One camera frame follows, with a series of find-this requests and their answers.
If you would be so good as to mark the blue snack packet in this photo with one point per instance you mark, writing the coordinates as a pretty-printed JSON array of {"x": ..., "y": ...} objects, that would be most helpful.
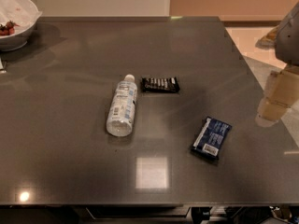
[{"x": 209, "y": 141}]

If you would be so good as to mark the white bowl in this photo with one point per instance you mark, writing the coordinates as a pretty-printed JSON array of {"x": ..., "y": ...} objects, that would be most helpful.
[{"x": 17, "y": 40}]

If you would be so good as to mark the clear plastic water bottle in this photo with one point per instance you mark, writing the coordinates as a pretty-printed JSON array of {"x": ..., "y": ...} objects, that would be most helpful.
[{"x": 121, "y": 116}]

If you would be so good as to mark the black snack bar wrapper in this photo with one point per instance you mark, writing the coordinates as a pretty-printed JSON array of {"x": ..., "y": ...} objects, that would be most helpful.
[{"x": 163, "y": 85}]

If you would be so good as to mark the red strawberries in bowl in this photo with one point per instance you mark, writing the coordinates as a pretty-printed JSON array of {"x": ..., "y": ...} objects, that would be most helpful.
[{"x": 8, "y": 28}]

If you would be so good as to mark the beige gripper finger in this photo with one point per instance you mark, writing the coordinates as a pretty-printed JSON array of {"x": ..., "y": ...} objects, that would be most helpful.
[{"x": 280, "y": 93}]

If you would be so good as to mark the white napkin in bowl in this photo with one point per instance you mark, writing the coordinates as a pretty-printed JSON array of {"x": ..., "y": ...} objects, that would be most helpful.
[{"x": 23, "y": 12}]

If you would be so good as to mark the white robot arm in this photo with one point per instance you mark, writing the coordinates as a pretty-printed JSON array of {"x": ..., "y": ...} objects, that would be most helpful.
[{"x": 287, "y": 38}]

